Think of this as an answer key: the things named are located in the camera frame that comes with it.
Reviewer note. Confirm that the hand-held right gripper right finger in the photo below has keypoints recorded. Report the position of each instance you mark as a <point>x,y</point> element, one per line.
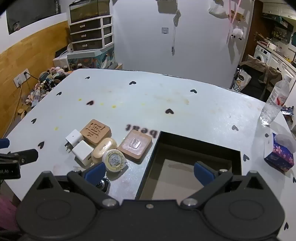
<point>203,172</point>

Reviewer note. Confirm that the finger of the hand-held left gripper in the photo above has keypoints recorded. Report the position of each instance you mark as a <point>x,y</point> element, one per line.
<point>25,156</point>
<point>3,143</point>

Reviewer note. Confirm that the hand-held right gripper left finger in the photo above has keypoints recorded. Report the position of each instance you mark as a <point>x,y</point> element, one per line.
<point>94,172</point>

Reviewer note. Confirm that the black smartwatch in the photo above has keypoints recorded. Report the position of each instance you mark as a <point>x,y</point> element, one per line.
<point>104,185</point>

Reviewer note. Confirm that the white cube charger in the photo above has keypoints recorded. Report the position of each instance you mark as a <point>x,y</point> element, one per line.
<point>82,151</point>

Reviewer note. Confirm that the beige earbud case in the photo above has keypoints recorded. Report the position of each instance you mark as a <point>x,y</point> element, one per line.
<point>103,148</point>

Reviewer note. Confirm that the white pronged charger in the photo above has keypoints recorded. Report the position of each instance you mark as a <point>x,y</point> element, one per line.
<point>74,138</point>

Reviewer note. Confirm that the black box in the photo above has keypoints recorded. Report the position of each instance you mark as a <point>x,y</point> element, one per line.
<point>161,150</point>

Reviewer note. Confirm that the carved wooden block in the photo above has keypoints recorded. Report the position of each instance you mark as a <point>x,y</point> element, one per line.
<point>95,131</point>

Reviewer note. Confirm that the wooden block with clear insert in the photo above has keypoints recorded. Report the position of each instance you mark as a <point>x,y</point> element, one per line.
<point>129,150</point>

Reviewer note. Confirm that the pink cloth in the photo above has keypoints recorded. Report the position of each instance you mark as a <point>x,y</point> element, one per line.
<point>7,213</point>

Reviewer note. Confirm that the purple flowered tissue box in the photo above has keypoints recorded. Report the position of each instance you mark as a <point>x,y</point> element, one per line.
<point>278,153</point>

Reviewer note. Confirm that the pile of plush toys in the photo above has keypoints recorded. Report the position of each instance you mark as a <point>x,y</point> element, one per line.
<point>48,77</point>

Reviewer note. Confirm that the clear plastic water bottle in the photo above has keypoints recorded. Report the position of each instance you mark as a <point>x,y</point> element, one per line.
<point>271,106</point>

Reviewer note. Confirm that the white cartoon shopping bag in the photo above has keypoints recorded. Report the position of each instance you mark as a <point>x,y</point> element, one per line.
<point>240,81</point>

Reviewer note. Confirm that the purple snack wrapper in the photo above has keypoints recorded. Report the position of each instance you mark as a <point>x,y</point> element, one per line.
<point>288,110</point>

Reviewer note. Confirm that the chair with brown jacket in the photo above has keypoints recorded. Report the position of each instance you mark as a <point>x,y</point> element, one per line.
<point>259,74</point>

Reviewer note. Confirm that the white washing machine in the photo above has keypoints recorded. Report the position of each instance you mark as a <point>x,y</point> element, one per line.
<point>262,54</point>

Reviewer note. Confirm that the white drawer cabinet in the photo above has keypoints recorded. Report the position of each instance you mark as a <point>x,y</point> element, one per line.
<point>85,34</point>

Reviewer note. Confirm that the kitchen counter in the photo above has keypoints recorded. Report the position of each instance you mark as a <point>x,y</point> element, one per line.
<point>282,58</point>

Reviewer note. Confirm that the white sheep plush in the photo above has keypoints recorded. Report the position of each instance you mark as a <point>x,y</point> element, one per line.
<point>237,33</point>

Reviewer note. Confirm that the brown door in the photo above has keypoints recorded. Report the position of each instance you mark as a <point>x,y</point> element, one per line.
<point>252,27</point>

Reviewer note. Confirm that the pink ribbon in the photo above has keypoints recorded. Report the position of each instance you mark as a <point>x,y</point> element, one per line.
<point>232,20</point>

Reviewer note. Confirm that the glass fish tank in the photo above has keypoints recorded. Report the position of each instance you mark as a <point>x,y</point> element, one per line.
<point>87,11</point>

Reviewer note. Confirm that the white wall outlet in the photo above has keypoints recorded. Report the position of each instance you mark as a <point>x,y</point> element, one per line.
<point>20,78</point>

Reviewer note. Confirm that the black wall screen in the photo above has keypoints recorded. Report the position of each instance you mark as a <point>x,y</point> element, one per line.
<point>34,11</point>

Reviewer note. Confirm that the grey wall switch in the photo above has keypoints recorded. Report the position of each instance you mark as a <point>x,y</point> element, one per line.
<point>165,30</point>

